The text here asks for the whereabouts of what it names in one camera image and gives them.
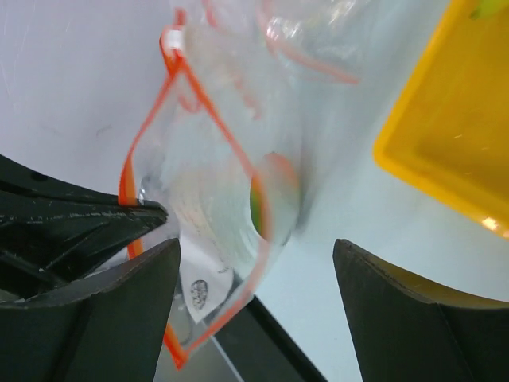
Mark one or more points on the yellow plastic bin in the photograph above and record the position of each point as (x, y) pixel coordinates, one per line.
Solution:
(447, 134)

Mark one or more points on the clear orange-zipper zip bag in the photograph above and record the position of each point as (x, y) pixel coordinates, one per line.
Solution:
(242, 79)

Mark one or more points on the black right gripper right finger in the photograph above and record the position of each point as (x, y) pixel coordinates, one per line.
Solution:
(405, 327)

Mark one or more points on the orange green toy mango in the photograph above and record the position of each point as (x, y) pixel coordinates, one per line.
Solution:
(283, 194)

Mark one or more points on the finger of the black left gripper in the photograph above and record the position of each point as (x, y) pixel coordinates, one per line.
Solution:
(54, 232)

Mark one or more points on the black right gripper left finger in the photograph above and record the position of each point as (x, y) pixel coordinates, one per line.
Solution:
(106, 327)

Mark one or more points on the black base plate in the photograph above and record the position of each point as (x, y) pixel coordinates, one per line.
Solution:
(261, 350)

